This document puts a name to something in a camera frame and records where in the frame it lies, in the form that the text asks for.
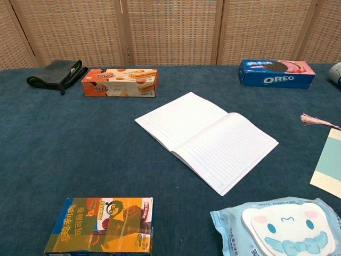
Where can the light blue wet wipes pack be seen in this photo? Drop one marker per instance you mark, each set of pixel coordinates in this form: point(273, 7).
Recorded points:
point(282, 229)

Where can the blue pink Oreo box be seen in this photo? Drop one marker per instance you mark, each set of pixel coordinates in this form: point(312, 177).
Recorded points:
point(277, 77)

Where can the yellow green Oreo cocoa box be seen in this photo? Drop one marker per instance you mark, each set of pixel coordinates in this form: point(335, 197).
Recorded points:
point(106, 229)

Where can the woven folding screen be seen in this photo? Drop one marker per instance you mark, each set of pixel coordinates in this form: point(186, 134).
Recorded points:
point(170, 29)

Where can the blue white drink can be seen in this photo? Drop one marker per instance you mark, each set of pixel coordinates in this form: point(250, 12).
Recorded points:
point(336, 74)

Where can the open white lined notebook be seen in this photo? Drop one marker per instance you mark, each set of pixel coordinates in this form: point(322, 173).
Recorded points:
point(207, 144)

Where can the grey cloth black trim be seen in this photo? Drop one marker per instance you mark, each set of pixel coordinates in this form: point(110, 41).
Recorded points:
point(53, 74)

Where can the orange wafer roll box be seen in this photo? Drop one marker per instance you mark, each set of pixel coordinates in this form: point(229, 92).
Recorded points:
point(120, 82)

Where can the teal table cloth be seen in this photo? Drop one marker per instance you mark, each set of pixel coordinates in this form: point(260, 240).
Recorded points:
point(66, 146)

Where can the light blue bookmark pink tassel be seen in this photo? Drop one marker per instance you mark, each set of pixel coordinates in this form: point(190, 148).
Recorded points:
point(330, 160)

